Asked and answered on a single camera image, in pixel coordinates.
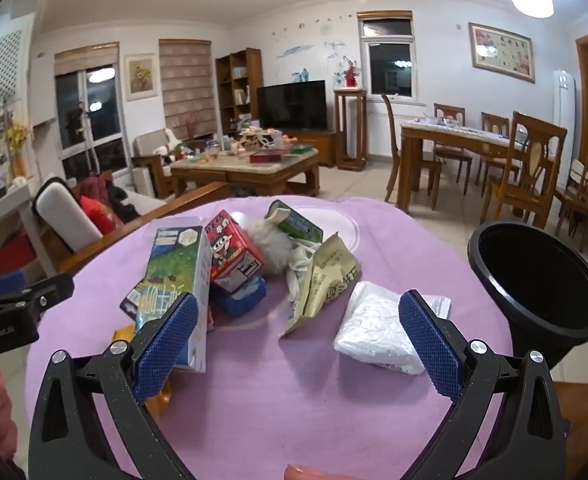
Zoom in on red storage box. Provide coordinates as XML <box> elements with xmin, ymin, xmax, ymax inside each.
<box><xmin>0</xmin><ymin>230</ymin><xmax>37</xmax><ymax>273</ymax></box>

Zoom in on wooden sofa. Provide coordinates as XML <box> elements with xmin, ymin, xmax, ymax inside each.
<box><xmin>34</xmin><ymin>175</ymin><xmax>229</xmax><ymax>276</ymax></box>

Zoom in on framed floral picture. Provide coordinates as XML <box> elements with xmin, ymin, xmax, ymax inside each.
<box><xmin>468</xmin><ymin>22</ymin><xmax>535</xmax><ymax>83</ymax></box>

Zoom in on dark clothes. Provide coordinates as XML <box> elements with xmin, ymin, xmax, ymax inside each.
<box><xmin>106</xmin><ymin>185</ymin><xmax>142</xmax><ymax>223</ymax></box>

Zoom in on wooden tiered snack tray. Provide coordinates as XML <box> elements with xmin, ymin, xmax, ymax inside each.
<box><xmin>239</xmin><ymin>127</ymin><xmax>277</xmax><ymax>153</ymax></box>

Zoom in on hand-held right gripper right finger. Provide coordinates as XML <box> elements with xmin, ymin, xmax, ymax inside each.
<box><xmin>398</xmin><ymin>289</ymin><xmax>567</xmax><ymax>480</ymax></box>

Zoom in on red snack packet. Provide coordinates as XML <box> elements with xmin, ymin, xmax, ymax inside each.
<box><xmin>205</xmin><ymin>210</ymin><xmax>265</xmax><ymax>295</ymax></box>

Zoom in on white standing air conditioner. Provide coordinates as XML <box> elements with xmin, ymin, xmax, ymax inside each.
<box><xmin>552</xmin><ymin>70</ymin><xmax>576</xmax><ymax>126</ymax></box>

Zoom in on olive green paper bag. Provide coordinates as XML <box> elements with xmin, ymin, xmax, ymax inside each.
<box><xmin>280</xmin><ymin>232</ymin><xmax>362</xmax><ymax>336</ymax></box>

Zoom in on white plastic packet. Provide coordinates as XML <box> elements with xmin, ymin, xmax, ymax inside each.
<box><xmin>333</xmin><ymin>281</ymin><xmax>451</xmax><ymax>376</ymax></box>

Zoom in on blue plastic wrapper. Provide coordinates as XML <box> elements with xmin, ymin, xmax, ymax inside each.
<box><xmin>209</xmin><ymin>275</ymin><xmax>268</xmax><ymax>318</ymax></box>

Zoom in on sunflower painting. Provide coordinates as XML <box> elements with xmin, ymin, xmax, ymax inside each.
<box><xmin>124</xmin><ymin>53</ymin><xmax>157</xmax><ymax>102</ymax></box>

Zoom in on black trash bin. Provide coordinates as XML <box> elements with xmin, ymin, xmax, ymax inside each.
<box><xmin>466</xmin><ymin>221</ymin><xmax>588</xmax><ymax>396</ymax></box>

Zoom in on tall wooden plant stand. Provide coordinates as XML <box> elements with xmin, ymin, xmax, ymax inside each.
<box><xmin>334</xmin><ymin>87</ymin><xmax>369</xmax><ymax>171</ymax></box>

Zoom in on balcony glass door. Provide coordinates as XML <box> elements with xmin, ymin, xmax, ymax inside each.
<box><xmin>54</xmin><ymin>67</ymin><xmax>129</xmax><ymax>176</ymax></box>

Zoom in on wooden dining table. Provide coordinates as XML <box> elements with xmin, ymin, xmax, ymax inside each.
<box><xmin>396</xmin><ymin>119</ymin><xmax>557</xmax><ymax>213</ymax></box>

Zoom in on grey fluffy toy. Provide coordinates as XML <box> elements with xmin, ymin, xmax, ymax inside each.
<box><xmin>246</xmin><ymin>220</ymin><xmax>297</xmax><ymax>276</ymax></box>

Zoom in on white framed window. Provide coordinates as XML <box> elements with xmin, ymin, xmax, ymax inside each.
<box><xmin>358</xmin><ymin>10</ymin><xmax>419</xmax><ymax>101</ymax></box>

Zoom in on tall green blue carton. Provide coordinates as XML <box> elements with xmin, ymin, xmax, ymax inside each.
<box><xmin>134</xmin><ymin>216</ymin><xmax>213</xmax><ymax>374</ymax></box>

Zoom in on wooden television cabinet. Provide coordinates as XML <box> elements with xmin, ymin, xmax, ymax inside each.
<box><xmin>284</xmin><ymin>130</ymin><xmax>337</xmax><ymax>168</ymax></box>

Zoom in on wooden coffee table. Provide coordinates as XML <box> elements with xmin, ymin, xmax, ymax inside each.
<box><xmin>170</xmin><ymin>149</ymin><xmax>321</xmax><ymax>198</ymax></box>

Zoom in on white plush toy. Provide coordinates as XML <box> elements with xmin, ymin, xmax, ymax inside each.
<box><xmin>154</xmin><ymin>129</ymin><xmax>187</xmax><ymax>163</ymax></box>

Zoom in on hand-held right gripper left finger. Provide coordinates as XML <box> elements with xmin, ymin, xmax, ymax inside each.
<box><xmin>28</xmin><ymin>291</ymin><xmax>201</xmax><ymax>480</ymax></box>

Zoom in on wooden bookshelf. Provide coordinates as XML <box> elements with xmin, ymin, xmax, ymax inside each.
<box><xmin>215</xmin><ymin>48</ymin><xmax>265</xmax><ymax>136</ymax></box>

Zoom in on person's left hand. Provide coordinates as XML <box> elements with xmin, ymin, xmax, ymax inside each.
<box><xmin>0</xmin><ymin>360</ymin><xmax>27</xmax><ymax>463</ymax></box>

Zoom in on white sofa cushion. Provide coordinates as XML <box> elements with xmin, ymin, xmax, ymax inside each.
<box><xmin>34</xmin><ymin>177</ymin><xmax>103</xmax><ymax>253</ymax></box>

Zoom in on small green carton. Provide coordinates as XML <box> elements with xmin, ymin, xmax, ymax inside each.
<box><xmin>265</xmin><ymin>200</ymin><xmax>325</xmax><ymax>251</ymax></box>

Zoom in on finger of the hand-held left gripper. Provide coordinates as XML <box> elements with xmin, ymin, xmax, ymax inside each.
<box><xmin>0</xmin><ymin>271</ymin><xmax>75</xmax><ymax>323</ymax></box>

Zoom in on long beige roller blind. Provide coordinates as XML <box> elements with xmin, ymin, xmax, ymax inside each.
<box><xmin>159</xmin><ymin>38</ymin><xmax>213</xmax><ymax>140</ymax></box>

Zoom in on white radiator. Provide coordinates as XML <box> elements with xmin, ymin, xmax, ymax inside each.
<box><xmin>366</xmin><ymin>110</ymin><xmax>405</xmax><ymax>156</ymax></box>

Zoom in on wooden armchair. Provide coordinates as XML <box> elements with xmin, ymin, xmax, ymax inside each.
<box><xmin>132</xmin><ymin>129</ymin><xmax>185</xmax><ymax>198</ymax></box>

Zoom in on black television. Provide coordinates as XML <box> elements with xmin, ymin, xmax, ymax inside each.
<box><xmin>257</xmin><ymin>80</ymin><xmax>329</xmax><ymax>132</ymax></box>

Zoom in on person's right hand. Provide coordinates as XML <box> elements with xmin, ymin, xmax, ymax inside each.
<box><xmin>284</xmin><ymin>464</ymin><xmax>347</xmax><ymax>480</ymax></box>

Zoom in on yellow flowers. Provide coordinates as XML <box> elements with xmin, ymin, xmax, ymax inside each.
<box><xmin>4</xmin><ymin>122</ymin><xmax>32</xmax><ymax>178</ymax></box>

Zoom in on purple printed cloth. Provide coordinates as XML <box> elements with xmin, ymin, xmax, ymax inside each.
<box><xmin>24</xmin><ymin>195</ymin><xmax>517</xmax><ymax>480</ymax></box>

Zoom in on orange wrapper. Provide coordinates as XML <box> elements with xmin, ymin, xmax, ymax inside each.
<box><xmin>111</xmin><ymin>325</ymin><xmax>175</xmax><ymax>417</ymax></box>

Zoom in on white tissue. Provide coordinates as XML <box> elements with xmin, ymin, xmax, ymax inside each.
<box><xmin>286</xmin><ymin>240</ymin><xmax>319</xmax><ymax>301</ymax></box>

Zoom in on short beige roller blind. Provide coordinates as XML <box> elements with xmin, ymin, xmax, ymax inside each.
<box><xmin>54</xmin><ymin>42</ymin><xmax>120</xmax><ymax>77</ymax></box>

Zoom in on red cushion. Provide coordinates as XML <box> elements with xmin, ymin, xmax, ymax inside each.
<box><xmin>80</xmin><ymin>196</ymin><xmax>124</xmax><ymax>236</ymax></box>

